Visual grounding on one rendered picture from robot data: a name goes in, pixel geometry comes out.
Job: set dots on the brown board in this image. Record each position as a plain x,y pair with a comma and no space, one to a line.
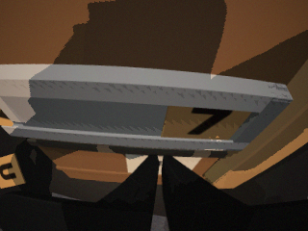
89,81

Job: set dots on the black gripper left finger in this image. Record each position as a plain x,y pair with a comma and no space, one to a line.
129,207

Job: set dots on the grey paper ticket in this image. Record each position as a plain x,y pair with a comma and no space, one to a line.
133,161

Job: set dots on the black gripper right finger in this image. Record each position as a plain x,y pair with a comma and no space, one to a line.
193,204

